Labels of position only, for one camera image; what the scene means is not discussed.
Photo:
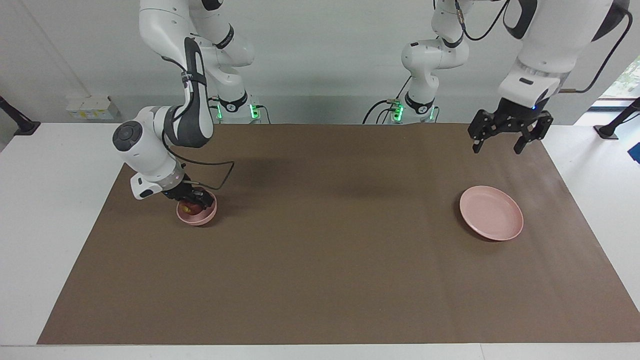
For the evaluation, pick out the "black stand foot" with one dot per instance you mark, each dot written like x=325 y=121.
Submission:
x=607 y=131
x=25 y=127

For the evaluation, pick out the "pink plate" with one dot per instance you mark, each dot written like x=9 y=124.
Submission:
x=492 y=212

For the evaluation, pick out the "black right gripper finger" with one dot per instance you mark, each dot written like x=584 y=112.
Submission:
x=205 y=197
x=189 y=202

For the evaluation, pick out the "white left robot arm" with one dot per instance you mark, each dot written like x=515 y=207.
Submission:
x=550 y=40

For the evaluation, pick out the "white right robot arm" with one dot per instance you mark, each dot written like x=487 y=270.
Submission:
x=145 y=150

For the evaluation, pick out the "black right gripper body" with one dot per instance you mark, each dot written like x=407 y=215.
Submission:
x=177 y=191

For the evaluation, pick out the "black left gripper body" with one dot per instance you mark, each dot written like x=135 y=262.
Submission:
x=517 y=117

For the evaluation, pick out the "brown paper table mat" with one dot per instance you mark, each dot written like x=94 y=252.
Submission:
x=320 y=260

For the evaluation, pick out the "white power strip box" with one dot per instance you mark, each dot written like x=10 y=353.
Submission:
x=92 y=107

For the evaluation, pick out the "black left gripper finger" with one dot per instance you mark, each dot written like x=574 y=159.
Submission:
x=481 y=127
x=540 y=130

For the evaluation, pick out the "window with outdoor greenery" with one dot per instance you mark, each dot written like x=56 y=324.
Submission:
x=625 y=80

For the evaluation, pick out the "dark red apple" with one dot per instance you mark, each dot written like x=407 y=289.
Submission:
x=187 y=208

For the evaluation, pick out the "pink bowl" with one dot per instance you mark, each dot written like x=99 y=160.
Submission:
x=197 y=218

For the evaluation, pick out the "blue object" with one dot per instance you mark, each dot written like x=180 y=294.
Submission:
x=635 y=152

